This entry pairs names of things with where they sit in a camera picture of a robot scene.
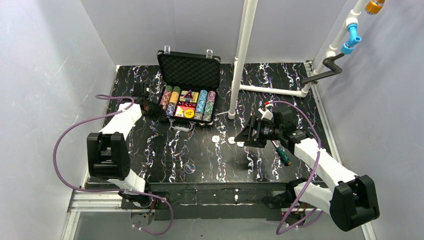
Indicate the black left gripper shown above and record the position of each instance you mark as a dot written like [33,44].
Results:
[140,90]

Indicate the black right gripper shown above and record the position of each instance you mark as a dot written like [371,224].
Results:
[252,131]

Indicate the white one poker chip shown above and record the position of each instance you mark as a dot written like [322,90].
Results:
[231,140]
[215,139]
[240,144]

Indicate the red playing card deck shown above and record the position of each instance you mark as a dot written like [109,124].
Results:
[179,112]

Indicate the triangular all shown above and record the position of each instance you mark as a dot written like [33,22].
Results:
[187,95]

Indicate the yellow big blind button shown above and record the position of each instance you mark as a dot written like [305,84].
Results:
[189,113]

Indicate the clear dealer button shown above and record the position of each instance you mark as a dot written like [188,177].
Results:
[189,168]

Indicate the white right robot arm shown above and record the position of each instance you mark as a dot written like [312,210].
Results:
[350,200]

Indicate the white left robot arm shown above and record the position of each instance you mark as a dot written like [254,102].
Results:
[107,151]

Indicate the black poker set case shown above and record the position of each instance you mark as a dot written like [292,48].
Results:
[189,71]

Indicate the red poker chip stack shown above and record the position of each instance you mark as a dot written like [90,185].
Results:
[165,99]

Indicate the olive green poker chip stack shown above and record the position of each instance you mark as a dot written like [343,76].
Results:
[168,90]
[176,89]

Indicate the yellow poker chip stack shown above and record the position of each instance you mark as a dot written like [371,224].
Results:
[174,98]

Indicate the dark blue poker chip stack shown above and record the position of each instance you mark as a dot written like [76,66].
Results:
[170,110]

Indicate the red dice row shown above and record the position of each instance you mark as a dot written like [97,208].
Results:
[187,104]

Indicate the blue yellow card deck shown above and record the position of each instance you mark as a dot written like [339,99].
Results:
[195,95]

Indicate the white-grey poker chip stack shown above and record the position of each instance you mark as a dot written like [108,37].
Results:
[198,116]
[207,117]

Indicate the purple poker chip stack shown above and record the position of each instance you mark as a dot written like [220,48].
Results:
[211,97]

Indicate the light blue poker chip stack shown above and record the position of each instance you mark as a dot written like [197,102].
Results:
[201,102]

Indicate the blue pipe fitting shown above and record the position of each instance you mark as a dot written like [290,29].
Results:
[354,39]

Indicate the orange pipe fitting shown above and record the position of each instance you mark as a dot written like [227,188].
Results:
[373,7]

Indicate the green handle screwdriver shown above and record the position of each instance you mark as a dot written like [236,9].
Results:
[281,153]

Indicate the white PVC pipe frame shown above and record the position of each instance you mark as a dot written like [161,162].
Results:
[290,31]

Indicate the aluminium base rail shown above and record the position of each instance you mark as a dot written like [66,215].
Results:
[219,211]

